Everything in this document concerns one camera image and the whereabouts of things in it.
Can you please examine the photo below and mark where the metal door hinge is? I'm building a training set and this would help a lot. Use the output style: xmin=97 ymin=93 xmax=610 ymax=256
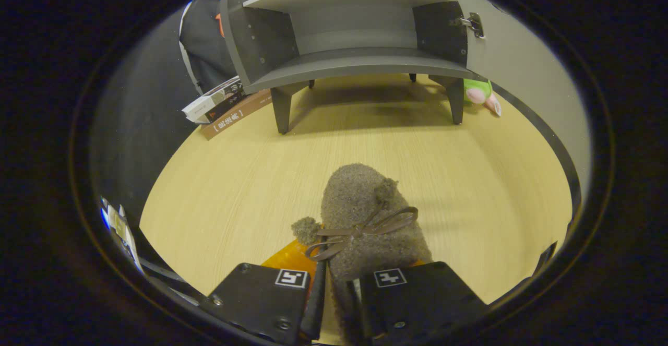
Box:
xmin=450 ymin=12 xmax=486 ymax=40

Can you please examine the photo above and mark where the black cover book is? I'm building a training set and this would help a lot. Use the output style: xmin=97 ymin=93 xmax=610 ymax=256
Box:
xmin=204 ymin=90 xmax=248 ymax=123

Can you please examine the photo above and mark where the green plush toy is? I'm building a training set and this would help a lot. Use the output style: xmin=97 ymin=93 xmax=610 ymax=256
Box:
xmin=463 ymin=78 xmax=503 ymax=117

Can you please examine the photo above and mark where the pile of white clutter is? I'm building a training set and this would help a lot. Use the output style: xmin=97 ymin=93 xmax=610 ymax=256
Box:
xmin=107 ymin=205 xmax=144 ymax=273

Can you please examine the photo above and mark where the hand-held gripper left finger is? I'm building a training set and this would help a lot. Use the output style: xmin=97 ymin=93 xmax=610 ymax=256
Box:
xmin=200 ymin=239 xmax=327 ymax=345

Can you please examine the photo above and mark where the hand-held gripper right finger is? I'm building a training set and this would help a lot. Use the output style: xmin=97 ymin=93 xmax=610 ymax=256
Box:
xmin=345 ymin=260 xmax=490 ymax=342

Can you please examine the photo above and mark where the black backdrop cloth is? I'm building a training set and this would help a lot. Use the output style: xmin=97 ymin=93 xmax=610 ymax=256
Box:
xmin=89 ymin=0 xmax=238 ymax=226

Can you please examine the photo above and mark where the brown cover book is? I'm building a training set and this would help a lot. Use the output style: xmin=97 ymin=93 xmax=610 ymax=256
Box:
xmin=201 ymin=89 xmax=273 ymax=141

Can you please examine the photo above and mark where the brown fuzzy shoe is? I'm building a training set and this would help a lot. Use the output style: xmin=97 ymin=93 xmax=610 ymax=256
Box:
xmin=291 ymin=163 xmax=434 ymax=345

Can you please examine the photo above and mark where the grey shoe cabinet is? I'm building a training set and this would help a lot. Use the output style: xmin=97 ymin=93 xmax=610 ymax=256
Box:
xmin=219 ymin=0 xmax=488 ymax=135

